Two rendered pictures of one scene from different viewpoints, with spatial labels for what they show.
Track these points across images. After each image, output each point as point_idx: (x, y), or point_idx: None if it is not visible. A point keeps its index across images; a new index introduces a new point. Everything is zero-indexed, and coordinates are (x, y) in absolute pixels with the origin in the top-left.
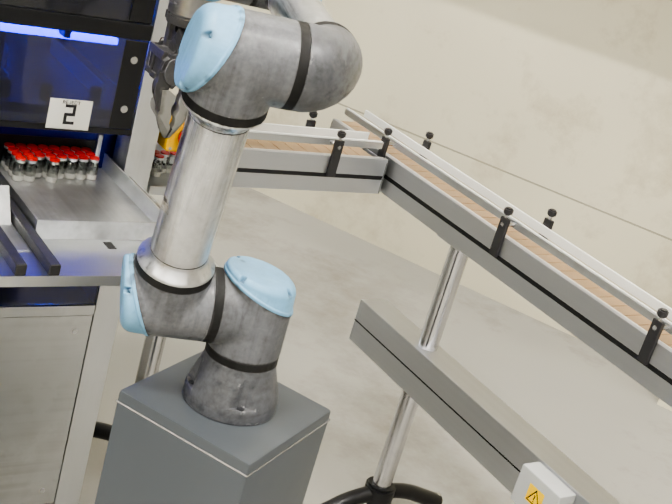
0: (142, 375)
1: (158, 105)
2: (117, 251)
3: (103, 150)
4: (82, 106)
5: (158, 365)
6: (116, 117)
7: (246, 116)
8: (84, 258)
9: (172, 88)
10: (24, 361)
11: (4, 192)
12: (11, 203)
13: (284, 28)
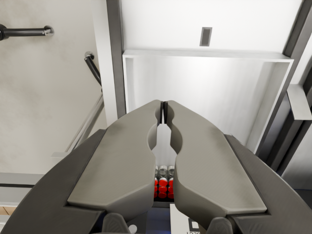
0: (102, 103)
1: (241, 148)
2: (204, 20)
3: None
4: (182, 230)
5: (94, 104)
6: (140, 218)
7: None
8: (257, 0)
9: (217, 222)
10: None
11: (298, 112)
12: (272, 112)
13: None
